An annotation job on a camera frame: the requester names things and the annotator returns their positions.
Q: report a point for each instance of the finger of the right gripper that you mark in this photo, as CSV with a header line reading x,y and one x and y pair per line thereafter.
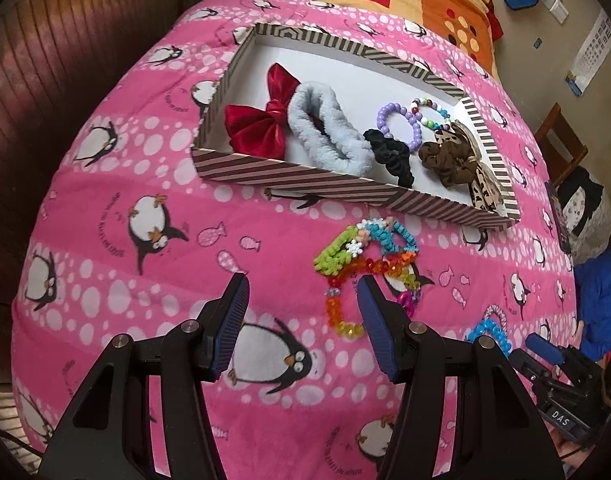
x,y
544,349
528,367

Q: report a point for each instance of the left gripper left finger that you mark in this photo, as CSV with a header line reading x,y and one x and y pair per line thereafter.
x,y
221,320

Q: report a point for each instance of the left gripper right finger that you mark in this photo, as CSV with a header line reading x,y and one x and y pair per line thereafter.
x,y
385,323

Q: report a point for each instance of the leopard ribbon hair bow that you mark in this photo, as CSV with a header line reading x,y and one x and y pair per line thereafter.
x,y
485,192

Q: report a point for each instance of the black scrunchie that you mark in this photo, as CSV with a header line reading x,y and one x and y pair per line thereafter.
x,y
393,155

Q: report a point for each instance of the brown scrunchie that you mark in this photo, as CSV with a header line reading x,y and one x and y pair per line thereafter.
x,y
454,162

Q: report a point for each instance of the red velvet bow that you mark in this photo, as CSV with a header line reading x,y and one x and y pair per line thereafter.
x,y
260,133

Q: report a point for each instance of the light blue fluffy scrunchie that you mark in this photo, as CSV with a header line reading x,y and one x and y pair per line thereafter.
x,y
316,118

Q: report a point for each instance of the black smartphone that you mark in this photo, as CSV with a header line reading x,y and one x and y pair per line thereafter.
x,y
559,219

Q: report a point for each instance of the pink penguin blanket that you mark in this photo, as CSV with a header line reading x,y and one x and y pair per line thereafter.
x,y
130,240

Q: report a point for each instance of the black white patterned bag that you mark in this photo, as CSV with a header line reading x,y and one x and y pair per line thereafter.
x,y
587,212

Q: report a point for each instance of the wooden chair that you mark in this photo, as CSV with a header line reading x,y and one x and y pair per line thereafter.
x,y
561,148

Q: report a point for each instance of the striped cardboard box tray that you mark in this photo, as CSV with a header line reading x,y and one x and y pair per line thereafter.
x,y
363,79

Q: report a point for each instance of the wooden panelled door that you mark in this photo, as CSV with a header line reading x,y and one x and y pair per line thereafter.
x,y
58,59

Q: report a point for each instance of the wall calendar poster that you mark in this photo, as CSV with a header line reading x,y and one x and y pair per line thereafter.
x,y
591,55

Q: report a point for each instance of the white wall switch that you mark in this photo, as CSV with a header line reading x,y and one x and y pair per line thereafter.
x,y
557,9

